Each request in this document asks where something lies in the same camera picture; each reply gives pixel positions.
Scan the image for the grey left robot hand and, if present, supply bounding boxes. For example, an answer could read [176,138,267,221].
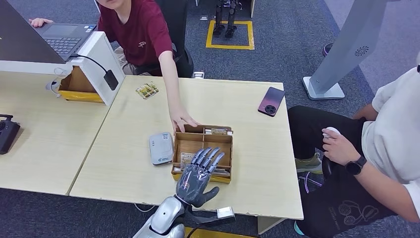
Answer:
[175,147,226,209]

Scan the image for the person's right hand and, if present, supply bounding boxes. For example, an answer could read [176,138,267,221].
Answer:
[28,17,54,28]

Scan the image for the person's left hand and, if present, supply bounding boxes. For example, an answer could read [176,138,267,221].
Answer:
[169,108,200,134]
[321,128,362,167]

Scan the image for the small white handheld device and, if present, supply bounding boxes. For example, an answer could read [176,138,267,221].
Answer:
[322,126,342,139]

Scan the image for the brown printed key card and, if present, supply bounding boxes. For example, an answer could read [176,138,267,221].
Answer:
[179,152,197,171]

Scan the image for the wooden compartment organizer box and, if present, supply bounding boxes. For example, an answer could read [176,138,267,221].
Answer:
[171,124,234,184]

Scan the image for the gold printed ID card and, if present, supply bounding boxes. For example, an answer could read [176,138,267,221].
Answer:
[135,81,160,100]

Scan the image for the pale key card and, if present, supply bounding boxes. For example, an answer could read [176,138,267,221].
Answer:
[210,167,231,178]

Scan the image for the white card reader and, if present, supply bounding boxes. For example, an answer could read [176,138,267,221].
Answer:
[149,132,175,166]

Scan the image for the key card stack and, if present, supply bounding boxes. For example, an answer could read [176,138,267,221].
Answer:
[204,128,234,136]

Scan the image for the person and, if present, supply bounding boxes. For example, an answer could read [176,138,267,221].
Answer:
[288,49,420,238]
[28,0,201,134]

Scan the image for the black wristwatch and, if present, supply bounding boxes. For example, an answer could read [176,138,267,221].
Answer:
[344,155,368,177]

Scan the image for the grey laptop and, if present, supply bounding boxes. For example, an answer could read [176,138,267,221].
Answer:
[0,0,97,64]

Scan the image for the yellow floor tape strip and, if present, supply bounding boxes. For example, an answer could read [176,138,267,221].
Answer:
[185,227,257,238]

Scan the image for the white desk riser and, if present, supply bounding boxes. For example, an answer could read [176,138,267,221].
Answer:
[0,31,126,107]

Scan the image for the cardboard box with yellow tape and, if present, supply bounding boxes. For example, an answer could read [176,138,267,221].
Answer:
[58,65,105,104]

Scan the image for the black power adapter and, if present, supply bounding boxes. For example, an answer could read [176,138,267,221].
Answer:
[103,69,119,91]

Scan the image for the white table leg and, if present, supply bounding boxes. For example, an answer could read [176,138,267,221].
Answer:
[257,216,287,235]

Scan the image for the purple smartphone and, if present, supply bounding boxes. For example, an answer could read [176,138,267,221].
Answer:
[257,86,286,117]

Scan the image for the yellow floor tape square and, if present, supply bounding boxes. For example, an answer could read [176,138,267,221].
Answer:
[206,20,256,51]

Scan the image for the black office chair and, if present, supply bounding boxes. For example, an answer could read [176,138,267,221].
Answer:
[133,0,195,78]

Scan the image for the dark shoe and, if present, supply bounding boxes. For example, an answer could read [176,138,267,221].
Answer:
[322,41,335,58]

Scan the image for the grey kiosk stand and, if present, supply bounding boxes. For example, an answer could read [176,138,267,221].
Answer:
[302,0,388,101]

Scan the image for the black humanoid robot legs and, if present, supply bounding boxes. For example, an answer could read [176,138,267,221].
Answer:
[212,0,239,39]

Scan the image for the black controller device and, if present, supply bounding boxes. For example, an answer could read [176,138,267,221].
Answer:
[0,114,21,155]

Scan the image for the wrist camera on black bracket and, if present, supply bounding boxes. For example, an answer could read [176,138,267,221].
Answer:
[183,204,236,227]

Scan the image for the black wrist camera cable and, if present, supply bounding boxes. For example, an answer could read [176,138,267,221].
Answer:
[185,227,204,238]

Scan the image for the thin white cable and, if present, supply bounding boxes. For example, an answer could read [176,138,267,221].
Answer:
[134,203,156,214]

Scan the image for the black adapter cable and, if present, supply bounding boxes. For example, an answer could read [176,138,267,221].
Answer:
[69,53,109,73]

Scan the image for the coiled white cable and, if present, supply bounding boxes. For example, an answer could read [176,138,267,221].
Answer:
[45,67,71,98]

